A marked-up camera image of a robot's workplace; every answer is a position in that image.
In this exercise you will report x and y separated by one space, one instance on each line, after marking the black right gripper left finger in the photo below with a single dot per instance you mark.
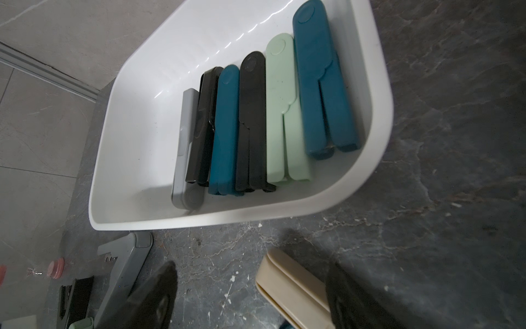
149 306

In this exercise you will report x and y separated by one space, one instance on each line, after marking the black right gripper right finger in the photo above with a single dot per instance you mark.
351 306

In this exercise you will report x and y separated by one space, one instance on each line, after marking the grey pliers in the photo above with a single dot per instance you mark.
130 252
184 195

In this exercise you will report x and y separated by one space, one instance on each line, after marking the light green pliers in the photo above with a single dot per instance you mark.
86 323
286 157

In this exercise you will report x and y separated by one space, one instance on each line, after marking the dark teal pliers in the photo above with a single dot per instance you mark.
326 112

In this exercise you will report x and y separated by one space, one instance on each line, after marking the beige wooden pliers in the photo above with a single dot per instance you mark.
298 295

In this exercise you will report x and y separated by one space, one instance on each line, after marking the grey open pliers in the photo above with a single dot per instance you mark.
130 252

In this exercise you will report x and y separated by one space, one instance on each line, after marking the white storage box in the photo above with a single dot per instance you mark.
137 154

